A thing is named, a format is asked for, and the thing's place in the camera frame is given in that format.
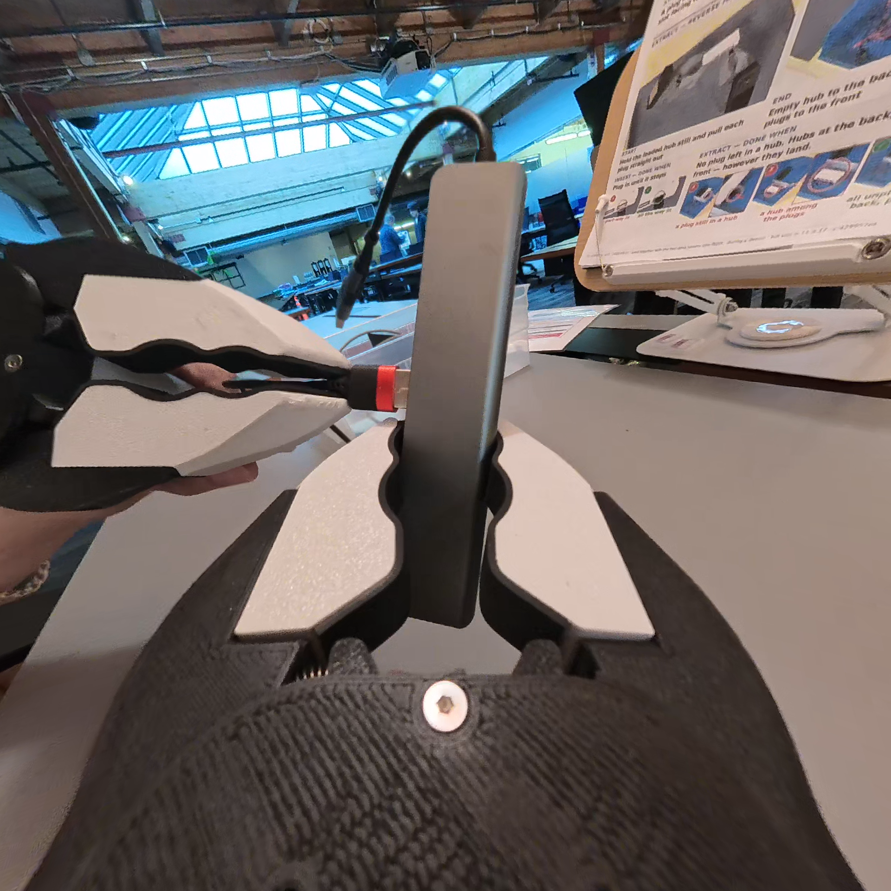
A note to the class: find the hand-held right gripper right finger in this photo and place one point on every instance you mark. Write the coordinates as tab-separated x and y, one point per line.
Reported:
567	550

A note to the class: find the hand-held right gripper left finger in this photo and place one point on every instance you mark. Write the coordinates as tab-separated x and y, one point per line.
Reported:
327	550

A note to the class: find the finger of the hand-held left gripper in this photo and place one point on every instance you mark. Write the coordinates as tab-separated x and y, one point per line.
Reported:
209	313
174	431

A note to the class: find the clear plastic bin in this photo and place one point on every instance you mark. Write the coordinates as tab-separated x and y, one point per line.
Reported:
522	327

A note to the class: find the grey usb hub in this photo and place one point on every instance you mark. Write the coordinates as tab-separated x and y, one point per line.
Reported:
459	348

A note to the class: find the person's left hand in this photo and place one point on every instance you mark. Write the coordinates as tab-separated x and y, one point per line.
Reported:
42	543

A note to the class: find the skylight window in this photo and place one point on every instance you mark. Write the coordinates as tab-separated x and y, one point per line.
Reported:
264	132

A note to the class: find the white sheet red label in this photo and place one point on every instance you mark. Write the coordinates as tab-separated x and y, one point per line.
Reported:
564	327

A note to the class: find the instruction sheet on wooden stand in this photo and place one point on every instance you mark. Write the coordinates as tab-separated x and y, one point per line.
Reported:
590	264

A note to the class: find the white ceiling projector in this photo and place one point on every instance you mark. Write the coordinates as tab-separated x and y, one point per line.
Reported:
407	66

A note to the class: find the group of black office chairs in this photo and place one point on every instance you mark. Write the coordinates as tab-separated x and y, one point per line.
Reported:
557	216

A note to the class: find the printed instruction sheet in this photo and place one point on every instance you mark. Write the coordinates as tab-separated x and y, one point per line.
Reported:
731	139

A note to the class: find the black monitor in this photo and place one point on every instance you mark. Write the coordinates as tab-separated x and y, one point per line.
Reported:
597	97

